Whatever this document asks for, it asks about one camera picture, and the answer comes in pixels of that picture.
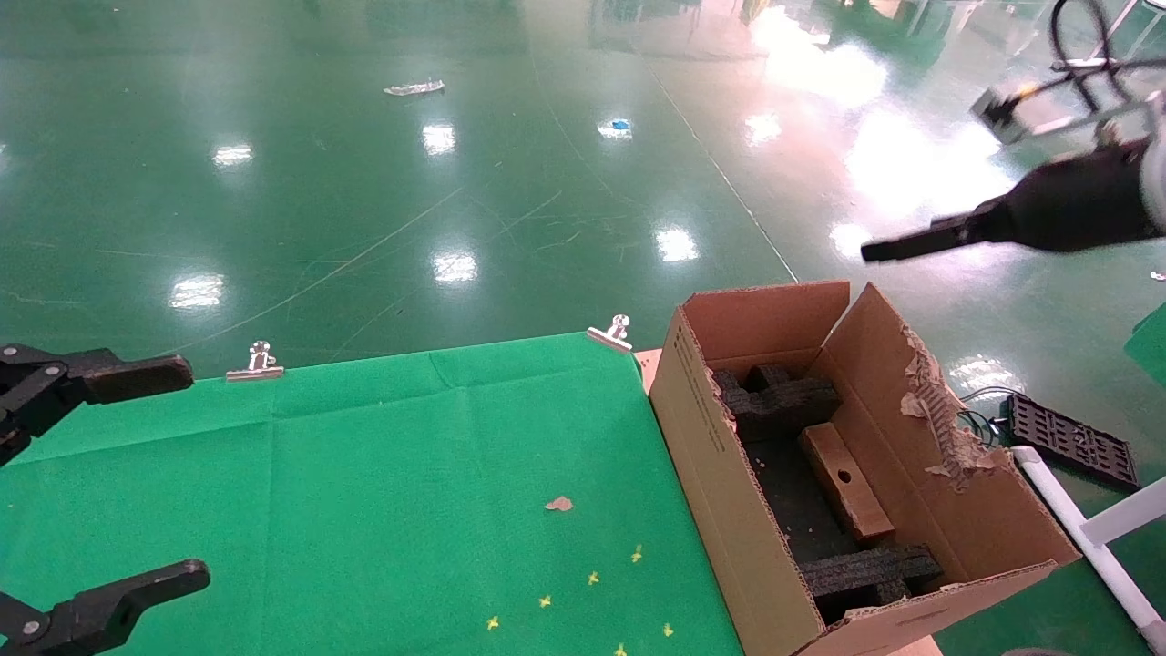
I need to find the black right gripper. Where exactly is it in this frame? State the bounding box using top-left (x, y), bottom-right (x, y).
top-left (861, 137), bottom-right (1158, 263)

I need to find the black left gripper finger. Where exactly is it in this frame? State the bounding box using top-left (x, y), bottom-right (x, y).
top-left (0, 344), bottom-right (195, 467)
top-left (0, 559), bottom-right (211, 656)

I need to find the small brown cardboard box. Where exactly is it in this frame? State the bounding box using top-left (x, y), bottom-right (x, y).
top-left (800, 422), bottom-right (898, 545)

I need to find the large open cardboard carton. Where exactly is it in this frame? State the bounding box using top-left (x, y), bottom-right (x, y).
top-left (649, 281), bottom-right (1082, 656)

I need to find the silver binder clip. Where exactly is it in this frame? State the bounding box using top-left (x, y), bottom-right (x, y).
top-left (587, 314), bottom-right (634, 354)
top-left (226, 341), bottom-right (285, 382)

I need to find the green felt cloth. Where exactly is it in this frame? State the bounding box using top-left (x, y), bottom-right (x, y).
top-left (0, 332), bottom-right (743, 656)

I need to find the black plastic grid tray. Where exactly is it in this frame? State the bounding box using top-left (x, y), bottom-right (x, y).
top-left (1002, 392), bottom-right (1140, 493)

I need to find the green sheet on floor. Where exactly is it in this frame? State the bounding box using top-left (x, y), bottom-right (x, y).
top-left (1123, 303), bottom-right (1166, 388)

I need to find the black foam bottom pad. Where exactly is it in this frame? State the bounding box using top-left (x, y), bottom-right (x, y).
top-left (742, 437), bottom-right (866, 566)

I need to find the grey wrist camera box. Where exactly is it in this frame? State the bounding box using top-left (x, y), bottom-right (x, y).
top-left (970, 84), bottom-right (1035, 145)

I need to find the grey metal camera bracket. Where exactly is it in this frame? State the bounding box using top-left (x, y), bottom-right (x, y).
top-left (1011, 96), bottom-right (1158, 139)

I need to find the thick black braided cable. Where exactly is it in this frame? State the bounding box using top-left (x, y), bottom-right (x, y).
top-left (1048, 0), bottom-right (1166, 110)

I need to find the white pipe frame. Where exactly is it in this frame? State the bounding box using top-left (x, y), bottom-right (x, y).
top-left (1009, 445), bottom-right (1166, 648)

